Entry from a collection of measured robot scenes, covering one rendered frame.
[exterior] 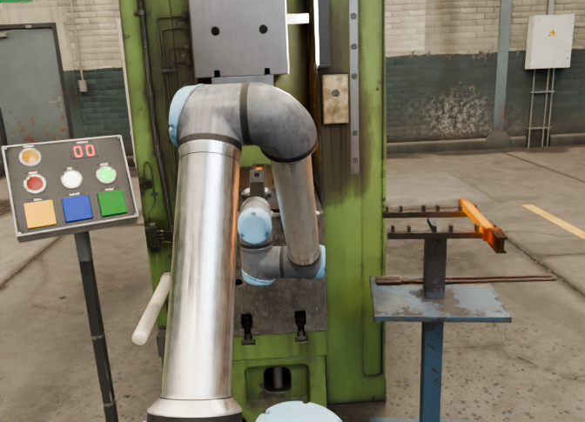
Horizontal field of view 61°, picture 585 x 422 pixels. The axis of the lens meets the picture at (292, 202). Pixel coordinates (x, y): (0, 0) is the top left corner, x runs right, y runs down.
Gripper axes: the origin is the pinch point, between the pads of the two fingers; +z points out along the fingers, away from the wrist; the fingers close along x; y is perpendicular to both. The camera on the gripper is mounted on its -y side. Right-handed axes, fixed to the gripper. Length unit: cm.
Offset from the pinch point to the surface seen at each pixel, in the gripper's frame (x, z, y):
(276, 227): 5.8, -3.1, 13.3
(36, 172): -64, -15, -12
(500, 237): 63, -43, 6
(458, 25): 287, 602, -86
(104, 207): -46.0, -15.0, 0.0
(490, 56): 338, 602, -41
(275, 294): 4.2, -3.0, 37.8
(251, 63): 0.5, 2.9, -40.1
